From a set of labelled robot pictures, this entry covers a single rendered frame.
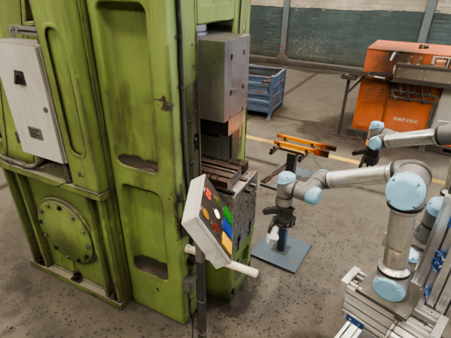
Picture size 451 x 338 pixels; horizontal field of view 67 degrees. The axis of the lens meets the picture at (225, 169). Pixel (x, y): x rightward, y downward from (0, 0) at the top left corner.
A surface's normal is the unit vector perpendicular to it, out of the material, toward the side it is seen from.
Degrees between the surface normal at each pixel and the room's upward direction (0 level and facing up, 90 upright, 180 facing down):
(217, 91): 90
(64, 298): 0
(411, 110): 90
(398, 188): 82
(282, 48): 90
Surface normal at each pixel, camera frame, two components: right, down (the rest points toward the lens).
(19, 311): 0.01, -0.88
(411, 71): -0.51, 0.41
